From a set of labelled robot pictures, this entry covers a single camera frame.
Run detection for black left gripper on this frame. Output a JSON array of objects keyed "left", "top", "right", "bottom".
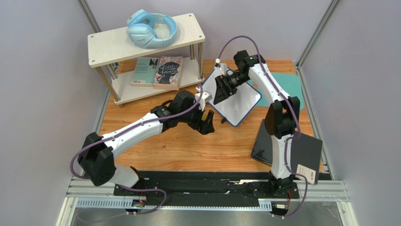
[{"left": 179, "top": 101, "right": 214, "bottom": 135}]

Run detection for small blue-framed whiteboard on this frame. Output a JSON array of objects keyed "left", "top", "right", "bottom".
[{"left": 202, "top": 69, "right": 262, "bottom": 127}]

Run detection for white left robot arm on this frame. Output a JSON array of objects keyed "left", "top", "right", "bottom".
[{"left": 73, "top": 90, "right": 215, "bottom": 188}]

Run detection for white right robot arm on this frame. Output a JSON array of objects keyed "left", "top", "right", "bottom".
[{"left": 213, "top": 50, "right": 300, "bottom": 197}]

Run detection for Little Women book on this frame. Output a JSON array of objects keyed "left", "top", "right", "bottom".
[{"left": 153, "top": 56, "right": 184, "bottom": 90}]

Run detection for teal cutting board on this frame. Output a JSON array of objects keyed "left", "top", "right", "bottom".
[{"left": 248, "top": 73, "right": 304, "bottom": 110}]

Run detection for teal paperback book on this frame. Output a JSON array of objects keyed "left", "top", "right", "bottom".
[{"left": 131, "top": 57, "right": 160, "bottom": 87}]

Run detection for light blue headphones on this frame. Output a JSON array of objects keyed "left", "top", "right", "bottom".
[{"left": 127, "top": 9, "right": 179, "bottom": 48}]

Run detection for black slate board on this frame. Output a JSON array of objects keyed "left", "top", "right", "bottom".
[{"left": 250, "top": 120, "right": 323, "bottom": 185}]

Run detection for white two-tier shelf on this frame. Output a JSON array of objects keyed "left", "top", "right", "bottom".
[{"left": 87, "top": 13, "right": 205, "bottom": 107}]

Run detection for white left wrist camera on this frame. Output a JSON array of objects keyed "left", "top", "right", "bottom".
[{"left": 195, "top": 86, "right": 212, "bottom": 111}]

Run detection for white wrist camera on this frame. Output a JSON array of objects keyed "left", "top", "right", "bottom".
[
  {"left": 214, "top": 58, "right": 228, "bottom": 76},
  {"left": 195, "top": 86, "right": 212, "bottom": 111}
]

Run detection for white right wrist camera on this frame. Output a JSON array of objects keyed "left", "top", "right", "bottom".
[{"left": 214, "top": 58, "right": 228, "bottom": 76}]

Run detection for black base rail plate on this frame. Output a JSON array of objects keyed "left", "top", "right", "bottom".
[{"left": 113, "top": 171, "right": 300, "bottom": 208}]

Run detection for aluminium frame rail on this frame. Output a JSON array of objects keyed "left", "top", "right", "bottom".
[{"left": 57, "top": 178, "right": 358, "bottom": 226}]

